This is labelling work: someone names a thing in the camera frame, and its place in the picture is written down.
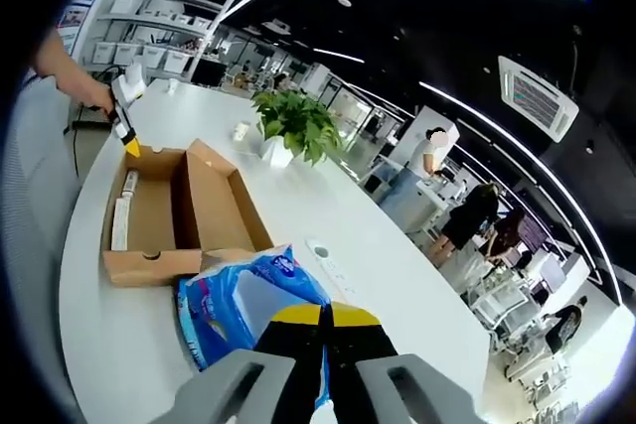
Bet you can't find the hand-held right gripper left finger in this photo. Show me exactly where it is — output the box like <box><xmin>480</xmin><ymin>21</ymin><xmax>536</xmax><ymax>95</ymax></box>
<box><xmin>148</xmin><ymin>303</ymin><xmax>323</xmax><ymax>424</ymax></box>

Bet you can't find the small white carton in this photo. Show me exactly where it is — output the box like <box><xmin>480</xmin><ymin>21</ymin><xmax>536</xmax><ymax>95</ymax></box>
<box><xmin>109</xmin><ymin>197</ymin><xmax>132</xmax><ymax>252</ymax></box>

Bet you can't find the row of white storage bins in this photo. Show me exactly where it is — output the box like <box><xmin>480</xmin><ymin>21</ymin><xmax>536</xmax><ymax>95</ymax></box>
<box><xmin>91</xmin><ymin>0</ymin><xmax>214</xmax><ymax>73</ymax></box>

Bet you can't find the person's left hand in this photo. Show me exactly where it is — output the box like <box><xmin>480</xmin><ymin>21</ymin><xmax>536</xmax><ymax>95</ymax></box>
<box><xmin>81</xmin><ymin>83</ymin><xmax>117</xmax><ymax>115</ymax></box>

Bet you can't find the ceiling air conditioner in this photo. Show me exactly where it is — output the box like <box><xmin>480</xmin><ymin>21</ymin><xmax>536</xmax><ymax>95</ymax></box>
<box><xmin>498</xmin><ymin>55</ymin><xmax>580</xmax><ymax>144</ymax></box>

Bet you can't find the black cable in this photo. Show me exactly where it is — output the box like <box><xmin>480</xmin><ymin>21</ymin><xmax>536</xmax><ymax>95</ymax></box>
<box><xmin>63</xmin><ymin>105</ymin><xmax>108</xmax><ymax>183</ymax></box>

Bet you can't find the blue soft tissue pack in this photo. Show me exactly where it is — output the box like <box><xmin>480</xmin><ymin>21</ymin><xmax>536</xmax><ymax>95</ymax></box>
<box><xmin>176</xmin><ymin>243</ymin><xmax>333</xmax><ymax>413</ymax></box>

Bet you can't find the green potted plant white pot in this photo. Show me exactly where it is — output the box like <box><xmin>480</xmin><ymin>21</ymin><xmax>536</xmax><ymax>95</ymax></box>
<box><xmin>250</xmin><ymin>88</ymin><xmax>345</xmax><ymax>170</ymax></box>

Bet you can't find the grey mesh office chair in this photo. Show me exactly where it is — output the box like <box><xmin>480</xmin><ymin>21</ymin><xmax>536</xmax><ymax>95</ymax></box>
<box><xmin>0</xmin><ymin>75</ymin><xmax>103</xmax><ymax>424</ymax></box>

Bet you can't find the brown cardboard shoe box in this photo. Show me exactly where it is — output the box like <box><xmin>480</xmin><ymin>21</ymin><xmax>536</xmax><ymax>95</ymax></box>
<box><xmin>101</xmin><ymin>138</ymin><xmax>275</xmax><ymax>289</ymax></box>

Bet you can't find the curved ceiling light strip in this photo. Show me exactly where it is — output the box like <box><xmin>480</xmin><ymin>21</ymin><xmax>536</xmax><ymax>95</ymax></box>
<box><xmin>419</xmin><ymin>80</ymin><xmax>625</xmax><ymax>304</ymax></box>

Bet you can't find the white table power strip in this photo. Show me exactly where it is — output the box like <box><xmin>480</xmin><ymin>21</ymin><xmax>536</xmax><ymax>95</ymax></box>
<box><xmin>305</xmin><ymin>237</ymin><xmax>357</xmax><ymax>296</ymax></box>

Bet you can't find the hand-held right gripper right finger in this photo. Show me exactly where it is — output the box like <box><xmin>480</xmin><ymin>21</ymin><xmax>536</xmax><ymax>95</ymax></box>
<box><xmin>325</xmin><ymin>302</ymin><xmax>478</xmax><ymax>424</ymax></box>

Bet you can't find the row of white office chairs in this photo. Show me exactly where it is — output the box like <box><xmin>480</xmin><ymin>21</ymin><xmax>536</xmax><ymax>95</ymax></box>
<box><xmin>466</xmin><ymin>244</ymin><xmax>590</xmax><ymax>395</ymax></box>

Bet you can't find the white storage shelf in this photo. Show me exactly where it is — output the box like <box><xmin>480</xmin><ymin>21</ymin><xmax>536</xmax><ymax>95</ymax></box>
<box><xmin>81</xmin><ymin>0</ymin><xmax>254</xmax><ymax>83</ymax></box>

